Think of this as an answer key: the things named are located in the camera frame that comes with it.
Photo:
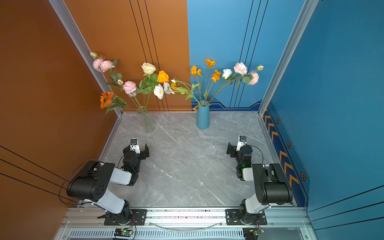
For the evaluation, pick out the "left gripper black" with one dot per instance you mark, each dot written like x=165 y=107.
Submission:
x=144 y=154

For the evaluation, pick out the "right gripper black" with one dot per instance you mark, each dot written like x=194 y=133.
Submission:
x=230 y=147

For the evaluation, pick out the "clear glass cylinder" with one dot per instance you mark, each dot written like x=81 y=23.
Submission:
x=146 y=120

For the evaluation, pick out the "teal cylindrical vase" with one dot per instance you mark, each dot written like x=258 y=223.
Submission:
x=203 y=115

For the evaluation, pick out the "orange gerbera flower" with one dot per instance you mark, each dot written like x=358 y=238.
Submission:
x=111 y=102

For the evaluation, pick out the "cream flower stem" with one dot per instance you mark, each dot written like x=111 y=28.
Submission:
x=147 y=85

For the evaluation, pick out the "pink rose bud stem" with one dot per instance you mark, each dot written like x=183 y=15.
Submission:
x=129 y=88

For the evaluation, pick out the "white rose flower stem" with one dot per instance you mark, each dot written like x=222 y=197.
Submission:
x=227 y=80

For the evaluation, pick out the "pink rose flower stem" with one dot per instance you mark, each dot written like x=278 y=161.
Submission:
x=241 y=74

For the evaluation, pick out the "orange poppy flower stem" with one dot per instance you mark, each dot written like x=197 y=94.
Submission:
x=204 y=81

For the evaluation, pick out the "large pink peony stem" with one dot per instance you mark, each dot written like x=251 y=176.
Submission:
x=103 y=65

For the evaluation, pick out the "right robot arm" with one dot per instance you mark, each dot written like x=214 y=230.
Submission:
x=270 y=183

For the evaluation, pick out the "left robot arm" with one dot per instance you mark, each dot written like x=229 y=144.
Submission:
x=91 y=186

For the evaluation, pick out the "left green circuit board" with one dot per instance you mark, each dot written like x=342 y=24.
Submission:
x=124 y=234

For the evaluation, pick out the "right circuit board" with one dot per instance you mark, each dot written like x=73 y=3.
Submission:
x=252 y=233

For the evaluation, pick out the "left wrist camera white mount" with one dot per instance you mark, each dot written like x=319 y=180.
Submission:
x=134 y=146

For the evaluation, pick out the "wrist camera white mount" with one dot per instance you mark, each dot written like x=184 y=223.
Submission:
x=134 y=146
x=241 y=142

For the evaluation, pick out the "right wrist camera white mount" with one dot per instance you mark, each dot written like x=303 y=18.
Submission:
x=241 y=142

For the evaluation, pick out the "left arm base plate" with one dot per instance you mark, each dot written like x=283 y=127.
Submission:
x=135 y=217

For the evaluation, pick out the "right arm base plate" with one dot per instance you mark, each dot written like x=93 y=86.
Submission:
x=234 y=217

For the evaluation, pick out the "aluminium front rail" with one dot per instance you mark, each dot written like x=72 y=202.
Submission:
x=187 y=223

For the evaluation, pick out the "left aluminium corner post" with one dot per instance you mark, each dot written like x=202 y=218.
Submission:
x=72 y=29

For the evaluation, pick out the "aluminium corner post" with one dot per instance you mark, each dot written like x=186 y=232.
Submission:
x=295 y=37
x=72 y=29

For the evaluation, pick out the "right aluminium corner post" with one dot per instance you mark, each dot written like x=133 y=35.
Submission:
x=295 y=37

